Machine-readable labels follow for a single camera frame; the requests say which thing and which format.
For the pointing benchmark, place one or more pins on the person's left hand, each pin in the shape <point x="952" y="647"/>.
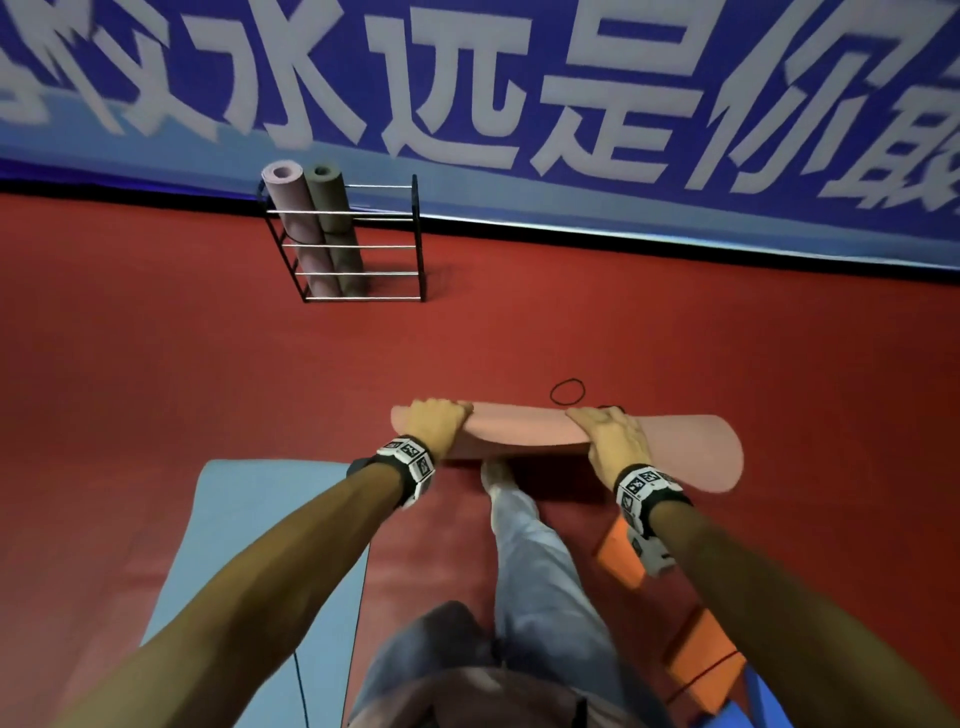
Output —
<point x="439" y="424"/>

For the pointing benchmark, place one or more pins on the person's right hand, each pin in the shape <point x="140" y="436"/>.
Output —
<point x="615" y="446"/>

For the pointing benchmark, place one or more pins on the peach yoga mat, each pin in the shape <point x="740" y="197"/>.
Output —
<point x="690" y="450"/>

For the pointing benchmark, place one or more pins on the orange foam block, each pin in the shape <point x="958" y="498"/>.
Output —
<point x="622" y="555"/>
<point x="705" y="667"/>

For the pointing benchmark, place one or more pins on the light blue yoga mat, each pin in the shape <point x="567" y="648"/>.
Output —
<point x="225" y="510"/>

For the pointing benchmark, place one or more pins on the green yoga mat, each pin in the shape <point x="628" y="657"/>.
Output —
<point x="334" y="202"/>

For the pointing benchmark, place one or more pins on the lilac yoga mat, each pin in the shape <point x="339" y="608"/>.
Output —
<point x="296" y="210"/>

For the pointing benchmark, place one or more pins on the blue foam block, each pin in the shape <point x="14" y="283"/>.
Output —
<point x="765" y="705"/>

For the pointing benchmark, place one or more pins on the person's left forearm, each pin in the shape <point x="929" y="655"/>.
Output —
<point x="262" y="585"/>

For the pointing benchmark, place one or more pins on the person's right forearm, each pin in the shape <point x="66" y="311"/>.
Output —
<point x="787" y="622"/>

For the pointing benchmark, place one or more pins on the person's white shoe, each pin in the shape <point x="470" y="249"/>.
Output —
<point x="496" y="476"/>

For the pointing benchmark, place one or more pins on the black metal mat rack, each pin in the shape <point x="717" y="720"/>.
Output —
<point x="416" y="240"/>

